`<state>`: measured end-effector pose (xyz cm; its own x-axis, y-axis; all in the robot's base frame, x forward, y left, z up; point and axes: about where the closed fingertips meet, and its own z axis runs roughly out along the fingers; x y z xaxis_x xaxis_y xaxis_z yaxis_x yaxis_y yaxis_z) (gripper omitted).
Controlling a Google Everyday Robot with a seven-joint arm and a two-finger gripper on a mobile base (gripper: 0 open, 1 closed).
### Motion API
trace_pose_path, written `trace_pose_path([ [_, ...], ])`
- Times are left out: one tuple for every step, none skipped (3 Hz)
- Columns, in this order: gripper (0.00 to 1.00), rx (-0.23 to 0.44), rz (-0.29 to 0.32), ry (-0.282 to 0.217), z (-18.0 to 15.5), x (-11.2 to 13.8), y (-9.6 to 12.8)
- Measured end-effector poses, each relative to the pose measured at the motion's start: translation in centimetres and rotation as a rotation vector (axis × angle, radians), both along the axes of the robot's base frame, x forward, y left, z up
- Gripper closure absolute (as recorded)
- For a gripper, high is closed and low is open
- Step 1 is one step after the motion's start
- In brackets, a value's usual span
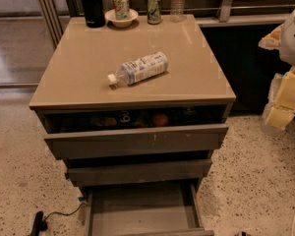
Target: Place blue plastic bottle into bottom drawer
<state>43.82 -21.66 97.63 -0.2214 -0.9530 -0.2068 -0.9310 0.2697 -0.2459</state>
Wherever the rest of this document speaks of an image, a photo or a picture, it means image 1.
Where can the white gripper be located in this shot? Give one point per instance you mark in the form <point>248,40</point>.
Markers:
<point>293,39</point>

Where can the blue labelled plastic bottle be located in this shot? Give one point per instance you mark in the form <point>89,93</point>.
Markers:
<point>140,69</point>

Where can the clear water bottle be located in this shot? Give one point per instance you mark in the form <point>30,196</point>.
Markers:
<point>177,10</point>

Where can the orange fruit in drawer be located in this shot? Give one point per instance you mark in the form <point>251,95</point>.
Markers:
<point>160,120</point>

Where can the tan drawer cabinet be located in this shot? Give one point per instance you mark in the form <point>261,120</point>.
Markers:
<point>142,104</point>

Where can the top drawer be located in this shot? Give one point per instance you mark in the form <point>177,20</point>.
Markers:
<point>136,141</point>

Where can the drawer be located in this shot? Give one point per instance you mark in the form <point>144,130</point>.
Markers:
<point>153,169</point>
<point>150,209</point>
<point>136,141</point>

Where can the dark snack bag in drawer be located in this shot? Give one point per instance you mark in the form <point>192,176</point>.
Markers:
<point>121,119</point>

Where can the middle drawer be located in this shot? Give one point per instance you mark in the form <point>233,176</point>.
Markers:
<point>153,169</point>

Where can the bottom drawer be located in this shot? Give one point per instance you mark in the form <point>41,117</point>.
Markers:
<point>150,209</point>

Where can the green drink can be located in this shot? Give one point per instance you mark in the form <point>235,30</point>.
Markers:
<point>153,12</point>

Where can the can in bowl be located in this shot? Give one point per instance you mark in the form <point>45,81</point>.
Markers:
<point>122,8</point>

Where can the cream bowl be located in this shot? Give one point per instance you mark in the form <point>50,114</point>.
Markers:
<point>110,16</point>

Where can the black insulated flask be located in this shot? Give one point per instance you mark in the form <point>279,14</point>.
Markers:
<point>93,10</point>

